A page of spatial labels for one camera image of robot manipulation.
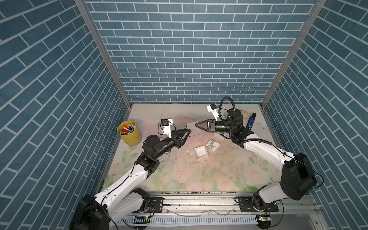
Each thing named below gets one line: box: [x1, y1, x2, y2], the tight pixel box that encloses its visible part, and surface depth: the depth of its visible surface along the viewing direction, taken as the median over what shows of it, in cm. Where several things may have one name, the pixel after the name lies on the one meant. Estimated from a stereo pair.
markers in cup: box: [119, 121, 136, 135], surface depth 93 cm
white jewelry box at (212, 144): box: [205, 138, 221, 152], surface depth 97 cm
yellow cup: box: [116, 120, 141, 147], surface depth 89 cm
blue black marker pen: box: [245, 112, 257, 130], surface depth 110 cm
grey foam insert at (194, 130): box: [185, 120, 202, 137], surface depth 72 cm
